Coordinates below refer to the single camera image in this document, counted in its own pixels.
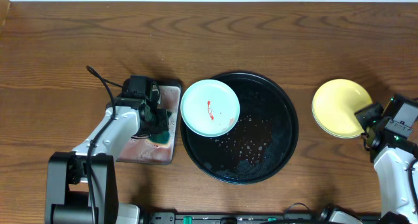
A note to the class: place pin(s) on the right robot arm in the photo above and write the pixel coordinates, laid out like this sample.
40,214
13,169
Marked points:
394,157

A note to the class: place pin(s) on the green yellow sponge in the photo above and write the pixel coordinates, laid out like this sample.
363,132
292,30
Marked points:
166,138

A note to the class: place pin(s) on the yellow plate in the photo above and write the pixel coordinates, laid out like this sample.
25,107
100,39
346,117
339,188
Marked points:
345,92

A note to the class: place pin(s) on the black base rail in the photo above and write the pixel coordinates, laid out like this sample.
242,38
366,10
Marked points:
172,218

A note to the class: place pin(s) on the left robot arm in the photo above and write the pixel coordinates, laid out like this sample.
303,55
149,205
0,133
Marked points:
81,184

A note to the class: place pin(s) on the round black tray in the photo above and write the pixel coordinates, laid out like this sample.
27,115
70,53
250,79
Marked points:
262,141

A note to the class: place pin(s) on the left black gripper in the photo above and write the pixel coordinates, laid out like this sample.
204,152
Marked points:
162,121

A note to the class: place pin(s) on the rectangular black soapy tray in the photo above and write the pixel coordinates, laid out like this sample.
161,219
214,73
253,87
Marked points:
142,150

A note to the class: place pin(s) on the light blue plate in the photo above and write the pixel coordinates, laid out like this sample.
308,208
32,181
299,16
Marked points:
210,108
318,126

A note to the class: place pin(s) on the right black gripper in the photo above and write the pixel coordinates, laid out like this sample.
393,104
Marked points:
368,113

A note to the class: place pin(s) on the light blue plate front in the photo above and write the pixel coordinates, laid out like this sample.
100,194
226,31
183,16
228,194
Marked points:
318,126

